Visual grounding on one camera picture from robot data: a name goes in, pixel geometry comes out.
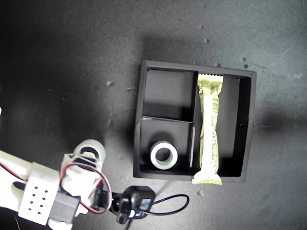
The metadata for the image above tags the black compartment tray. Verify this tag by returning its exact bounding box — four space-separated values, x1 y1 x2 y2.
133 59 257 185

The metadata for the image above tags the red gripper servo wire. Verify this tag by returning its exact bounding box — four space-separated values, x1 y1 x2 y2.
59 162 113 214

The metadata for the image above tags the green printed snack bar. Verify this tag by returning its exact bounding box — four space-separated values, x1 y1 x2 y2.
191 73 225 185

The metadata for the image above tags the white tape roll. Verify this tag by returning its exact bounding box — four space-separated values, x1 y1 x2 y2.
150 140 178 171
72 139 106 168

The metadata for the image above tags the black camera cable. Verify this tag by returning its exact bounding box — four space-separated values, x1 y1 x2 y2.
124 193 190 230

